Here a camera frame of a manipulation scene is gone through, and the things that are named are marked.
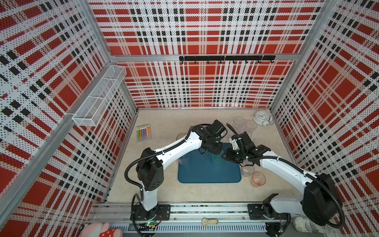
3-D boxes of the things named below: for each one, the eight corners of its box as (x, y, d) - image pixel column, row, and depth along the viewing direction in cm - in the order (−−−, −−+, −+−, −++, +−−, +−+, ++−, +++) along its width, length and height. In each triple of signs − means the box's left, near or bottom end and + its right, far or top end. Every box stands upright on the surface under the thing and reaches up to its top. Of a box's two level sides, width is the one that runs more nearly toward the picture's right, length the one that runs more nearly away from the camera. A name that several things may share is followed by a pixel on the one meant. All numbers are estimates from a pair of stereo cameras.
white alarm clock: (256, 126, 111) (257, 123, 108) (252, 114, 119) (253, 110, 116) (272, 126, 111) (274, 122, 108) (267, 114, 119) (269, 110, 116)
